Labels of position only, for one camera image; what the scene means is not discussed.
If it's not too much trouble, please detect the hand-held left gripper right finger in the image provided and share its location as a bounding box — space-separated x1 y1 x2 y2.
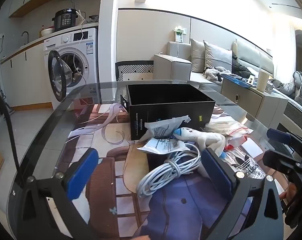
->
201 148 284 240

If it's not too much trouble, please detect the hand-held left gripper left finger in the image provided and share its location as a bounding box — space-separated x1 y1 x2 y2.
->
13 148 101 240

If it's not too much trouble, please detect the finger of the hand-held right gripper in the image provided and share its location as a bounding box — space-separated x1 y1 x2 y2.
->
267 128 302 155
263 149 302 178

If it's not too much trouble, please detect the black white printed bag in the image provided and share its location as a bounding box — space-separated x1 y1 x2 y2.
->
223 146 269 180

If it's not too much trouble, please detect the white plush toy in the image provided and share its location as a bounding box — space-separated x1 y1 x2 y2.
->
173 127 226 159

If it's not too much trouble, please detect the white foil packet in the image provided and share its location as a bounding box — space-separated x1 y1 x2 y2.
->
137 137 191 155
144 116 191 139

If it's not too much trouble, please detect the black cardboard box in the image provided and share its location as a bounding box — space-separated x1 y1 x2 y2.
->
120 83 216 141

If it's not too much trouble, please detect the person's right hand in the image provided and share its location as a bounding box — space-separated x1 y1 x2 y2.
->
279 182 296 207

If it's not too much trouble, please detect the printed rug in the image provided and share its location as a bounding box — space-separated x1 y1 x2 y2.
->
48 102 266 240

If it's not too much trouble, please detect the bed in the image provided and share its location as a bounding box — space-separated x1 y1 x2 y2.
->
273 29 302 133

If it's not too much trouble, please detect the beige side cabinet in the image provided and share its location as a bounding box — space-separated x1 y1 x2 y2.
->
220 74 289 130

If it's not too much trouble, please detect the clear zip bag cream cloth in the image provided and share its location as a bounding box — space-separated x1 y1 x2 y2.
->
203 120 254 145

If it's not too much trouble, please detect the grey down jacket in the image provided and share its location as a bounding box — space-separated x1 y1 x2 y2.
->
276 70 302 103

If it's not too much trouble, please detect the beige cylinder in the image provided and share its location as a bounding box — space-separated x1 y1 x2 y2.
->
256 70 269 92

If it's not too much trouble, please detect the white plastic strip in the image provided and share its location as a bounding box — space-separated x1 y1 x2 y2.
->
68 104 131 145

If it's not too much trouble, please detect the blue flat box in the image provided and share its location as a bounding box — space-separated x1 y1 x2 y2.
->
221 73 256 88

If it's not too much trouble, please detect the black jacket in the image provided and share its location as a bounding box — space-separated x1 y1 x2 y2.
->
231 51 253 77

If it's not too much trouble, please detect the grey furry cloth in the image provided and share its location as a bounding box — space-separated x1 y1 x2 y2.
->
203 67 231 83

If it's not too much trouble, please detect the grey pillow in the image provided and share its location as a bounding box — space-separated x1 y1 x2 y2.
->
203 40 233 73
190 39 206 73

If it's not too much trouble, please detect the kitchen cabinet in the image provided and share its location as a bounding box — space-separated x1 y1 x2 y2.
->
1 42 52 108

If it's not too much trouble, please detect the beige sofa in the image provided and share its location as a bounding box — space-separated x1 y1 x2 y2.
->
153 39 275 93

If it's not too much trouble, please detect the black white patterned chair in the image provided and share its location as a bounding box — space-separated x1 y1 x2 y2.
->
115 60 154 82

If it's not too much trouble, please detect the white washing machine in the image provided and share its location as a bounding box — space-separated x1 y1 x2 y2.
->
43 27 99 109

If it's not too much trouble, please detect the white bowl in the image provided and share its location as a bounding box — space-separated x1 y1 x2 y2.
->
39 26 55 37

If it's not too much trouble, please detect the black pressure cooker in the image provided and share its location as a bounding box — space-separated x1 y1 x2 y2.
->
52 9 79 32

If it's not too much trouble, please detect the thin white hanging cable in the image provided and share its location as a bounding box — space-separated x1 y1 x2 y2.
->
71 10 87 85

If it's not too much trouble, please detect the wall charger holder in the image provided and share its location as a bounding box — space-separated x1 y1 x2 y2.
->
173 26 187 43

